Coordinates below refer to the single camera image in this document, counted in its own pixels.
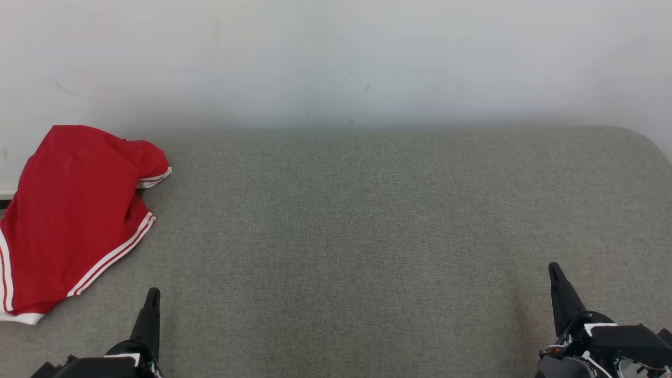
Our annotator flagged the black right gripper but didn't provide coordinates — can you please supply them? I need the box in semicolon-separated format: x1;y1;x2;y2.
535;262;672;378

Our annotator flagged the red shirt with white sleeves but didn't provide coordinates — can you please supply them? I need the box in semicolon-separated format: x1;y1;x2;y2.
0;125;172;316

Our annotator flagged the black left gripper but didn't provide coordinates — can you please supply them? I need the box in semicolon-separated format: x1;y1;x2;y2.
31;288;163;378

